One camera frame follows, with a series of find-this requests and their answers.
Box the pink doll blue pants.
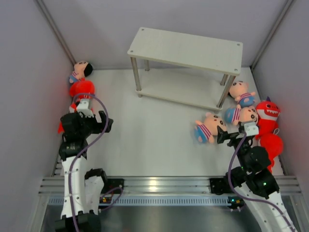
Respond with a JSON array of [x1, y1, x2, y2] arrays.
[[195, 112, 227, 144]]

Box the red shark plush round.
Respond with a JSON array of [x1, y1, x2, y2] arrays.
[[69, 80, 95, 97]]

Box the pink doll striped shirt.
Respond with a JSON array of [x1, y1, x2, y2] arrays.
[[228, 81, 255, 108]]

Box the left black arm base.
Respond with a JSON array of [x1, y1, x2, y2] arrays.
[[101, 178, 125, 194]]

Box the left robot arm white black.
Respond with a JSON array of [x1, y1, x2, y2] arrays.
[[55, 111, 113, 232]]

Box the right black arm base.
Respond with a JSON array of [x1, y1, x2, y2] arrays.
[[210, 177, 233, 195]]

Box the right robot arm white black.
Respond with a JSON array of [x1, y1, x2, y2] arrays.
[[217, 122, 297, 232]]

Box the white two-tier shelf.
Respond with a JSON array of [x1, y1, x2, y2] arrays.
[[127, 27, 243, 111]]

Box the pink doll black eyebrows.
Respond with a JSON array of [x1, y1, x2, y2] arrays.
[[224, 105, 258, 126]]

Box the black-haired doll left corner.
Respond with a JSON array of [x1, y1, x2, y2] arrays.
[[69, 61, 93, 85]]

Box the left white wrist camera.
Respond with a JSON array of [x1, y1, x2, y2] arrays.
[[76, 99, 95, 118]]

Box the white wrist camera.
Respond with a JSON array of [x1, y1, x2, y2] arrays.
[[76, 99, 95, 118], [239, 121, 259, 136]]

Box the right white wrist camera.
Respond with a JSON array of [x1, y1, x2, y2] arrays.
[[239, 121, 259, 136]]

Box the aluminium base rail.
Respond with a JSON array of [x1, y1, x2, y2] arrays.
[[39, 175, 302, 195]]

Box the white slotted cable duct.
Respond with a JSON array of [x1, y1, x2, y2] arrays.
[[48, 195, 232, 206]]

